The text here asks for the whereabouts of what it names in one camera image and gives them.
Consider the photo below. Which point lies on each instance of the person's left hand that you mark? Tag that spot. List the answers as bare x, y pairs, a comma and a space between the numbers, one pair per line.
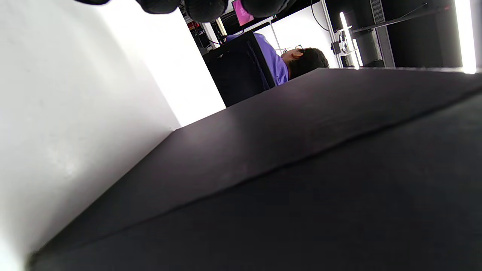
205, 10

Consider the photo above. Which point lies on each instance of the aluminium frame beam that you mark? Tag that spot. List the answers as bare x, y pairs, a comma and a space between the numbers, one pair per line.
331, 34

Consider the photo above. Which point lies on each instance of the computer monitor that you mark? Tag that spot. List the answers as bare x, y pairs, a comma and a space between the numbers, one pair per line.
241, 13

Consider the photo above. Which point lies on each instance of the grey metal column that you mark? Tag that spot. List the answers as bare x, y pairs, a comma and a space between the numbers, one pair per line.
382, 34

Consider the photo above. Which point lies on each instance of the short bright light strip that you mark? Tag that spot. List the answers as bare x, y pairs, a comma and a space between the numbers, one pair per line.
348, 41

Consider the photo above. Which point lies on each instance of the black gift box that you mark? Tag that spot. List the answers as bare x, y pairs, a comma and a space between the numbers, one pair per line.
282, 180

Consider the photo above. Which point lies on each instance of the long bright light strip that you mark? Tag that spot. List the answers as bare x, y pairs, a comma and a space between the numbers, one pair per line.
465, 34

